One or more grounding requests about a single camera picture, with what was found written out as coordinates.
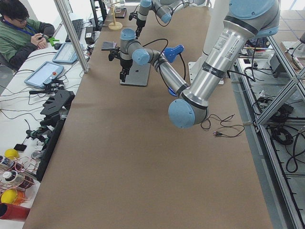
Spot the blue teach pendant tablet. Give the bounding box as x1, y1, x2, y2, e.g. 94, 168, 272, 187
24, 61, 64, 87
52, 42, 78, 64

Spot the small black square pad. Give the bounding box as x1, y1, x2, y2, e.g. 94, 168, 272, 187
14, 144, 27, 152

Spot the upper yellow ball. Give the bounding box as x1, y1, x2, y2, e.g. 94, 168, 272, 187
4, 148, 20, 160

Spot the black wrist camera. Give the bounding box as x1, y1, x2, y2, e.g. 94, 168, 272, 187
108, 47, 120, 61
128, 11, 138, 21

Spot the green clamp tool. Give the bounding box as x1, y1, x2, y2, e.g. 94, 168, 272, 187
48, 37, 60, 47

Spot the aluminium frame rail structure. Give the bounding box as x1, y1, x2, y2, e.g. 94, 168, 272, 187
234, 36, 305, 229

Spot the dark red tray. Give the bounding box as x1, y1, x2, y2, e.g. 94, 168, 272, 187
115, 8, 127, 19

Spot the grey folded cloth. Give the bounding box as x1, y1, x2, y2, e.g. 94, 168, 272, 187
101, 41, 117, 51

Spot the red cylinder can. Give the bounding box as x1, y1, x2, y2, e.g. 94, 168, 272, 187
0, 203, 30, 222

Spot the black power adapter box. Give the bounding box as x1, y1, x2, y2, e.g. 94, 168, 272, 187
85, 26, 95, 44

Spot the far blue teach pendant tablet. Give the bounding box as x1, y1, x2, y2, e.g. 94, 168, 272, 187
52, 42, 78, 64

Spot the black keyboard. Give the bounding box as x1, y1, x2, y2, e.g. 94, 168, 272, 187
65, 19, 83, 42

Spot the seated person in green jacket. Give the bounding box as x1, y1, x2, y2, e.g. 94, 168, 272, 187
0, 0, 55, 71

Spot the lower yellow ball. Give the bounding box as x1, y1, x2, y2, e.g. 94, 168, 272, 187
0, 189, 19, 205

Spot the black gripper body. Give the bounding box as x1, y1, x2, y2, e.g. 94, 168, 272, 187
120, 58, 132, 70
136, 18, 146, 28

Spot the black slotted rack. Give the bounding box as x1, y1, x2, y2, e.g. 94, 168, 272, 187
35, 89, 76, 182

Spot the black computer mouse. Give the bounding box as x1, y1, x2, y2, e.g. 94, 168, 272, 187
54, 43, 62, 50

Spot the near blue teach pendant tablet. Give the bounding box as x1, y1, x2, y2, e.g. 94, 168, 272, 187
24, 61, 64, 87

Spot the aluminium frame post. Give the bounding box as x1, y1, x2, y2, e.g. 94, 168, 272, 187
54, 0, 90, 73

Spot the yellow ball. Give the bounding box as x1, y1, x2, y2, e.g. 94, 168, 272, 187
4, 148, 20, 160
0, 189, 19, 205

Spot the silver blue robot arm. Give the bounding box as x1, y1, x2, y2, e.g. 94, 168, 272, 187
119, 0, 280, 128
129, 0, 210, 39

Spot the wooden stand with round base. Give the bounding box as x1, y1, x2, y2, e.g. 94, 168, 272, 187
108, 0, 122, 31

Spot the blue desk lamp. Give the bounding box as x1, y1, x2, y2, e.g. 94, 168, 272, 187
163, 44, 184, 63

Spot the grey laptop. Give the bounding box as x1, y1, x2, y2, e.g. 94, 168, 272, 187
120, 62, 151, 87

